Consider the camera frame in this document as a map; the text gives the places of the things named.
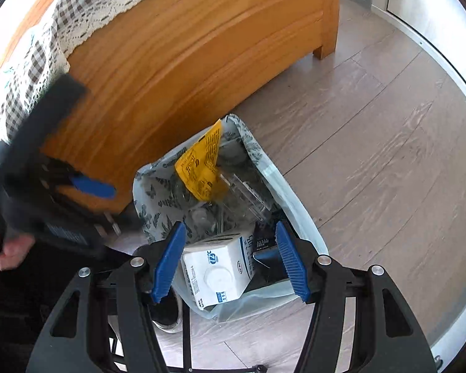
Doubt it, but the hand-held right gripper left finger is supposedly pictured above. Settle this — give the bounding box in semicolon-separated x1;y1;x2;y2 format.
25;221;187;373

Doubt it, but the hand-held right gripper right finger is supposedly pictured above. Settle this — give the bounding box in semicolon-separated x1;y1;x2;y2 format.
276;221;439;373

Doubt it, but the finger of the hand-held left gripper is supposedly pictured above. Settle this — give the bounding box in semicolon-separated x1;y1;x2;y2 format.
89;208;136;242
43;159;117;203

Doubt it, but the white milk carton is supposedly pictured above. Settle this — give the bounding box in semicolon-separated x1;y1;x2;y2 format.
180;227;257;311

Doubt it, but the waste bin with printed bag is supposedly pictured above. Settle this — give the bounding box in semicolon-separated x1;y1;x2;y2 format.
132;113;330;323

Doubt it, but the clear plastic container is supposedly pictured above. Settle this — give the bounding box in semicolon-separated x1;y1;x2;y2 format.
217;171;276;224

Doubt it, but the yellow snack wrapper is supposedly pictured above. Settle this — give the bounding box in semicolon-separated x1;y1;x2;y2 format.
174;120;230;203

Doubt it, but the person's left hand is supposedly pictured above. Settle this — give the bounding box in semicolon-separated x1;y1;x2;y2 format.
0;206;36;271

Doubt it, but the black cardboard box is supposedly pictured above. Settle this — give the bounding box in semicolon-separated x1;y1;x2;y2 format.
252;221;292;282

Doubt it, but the black shoe with white sole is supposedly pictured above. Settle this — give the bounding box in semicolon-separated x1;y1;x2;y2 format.
149;288;184;334

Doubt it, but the wooden bed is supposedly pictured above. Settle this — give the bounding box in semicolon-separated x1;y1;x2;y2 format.
0;0;340;218

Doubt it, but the brown checked blanket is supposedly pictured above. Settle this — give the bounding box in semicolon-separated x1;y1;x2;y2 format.
0;0;171;152

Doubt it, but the black metal stool frame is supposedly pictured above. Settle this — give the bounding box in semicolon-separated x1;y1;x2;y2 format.
109;307;267;373

